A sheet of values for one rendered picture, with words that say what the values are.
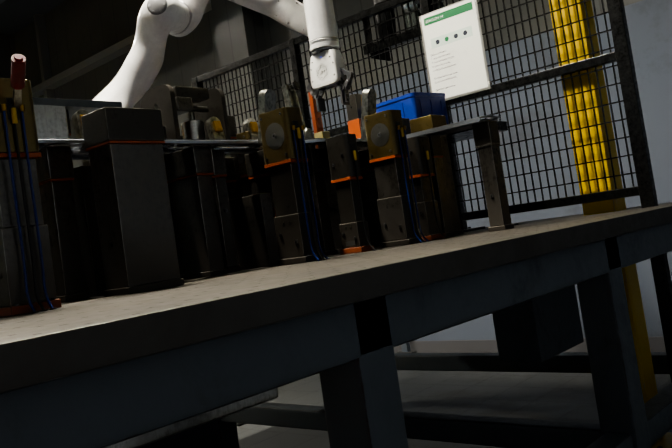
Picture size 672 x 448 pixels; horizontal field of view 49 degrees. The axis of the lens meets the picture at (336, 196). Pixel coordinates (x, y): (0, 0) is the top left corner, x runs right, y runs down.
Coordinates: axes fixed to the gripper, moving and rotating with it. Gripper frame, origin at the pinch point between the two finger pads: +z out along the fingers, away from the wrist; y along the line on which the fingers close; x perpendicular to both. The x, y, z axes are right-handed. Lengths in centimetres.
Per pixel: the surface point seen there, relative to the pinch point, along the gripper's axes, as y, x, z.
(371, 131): 18.5, -8.7, 11.5
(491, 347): -72, 189, 108
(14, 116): 25, -106, 12
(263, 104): 14.7, -42.5, 5.0
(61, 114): -12, -77, 3
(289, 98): -14.7, -1.9, -5.3
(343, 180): 18.0, -22.1, 23.8
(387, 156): 22.3, -8.6, 18.8
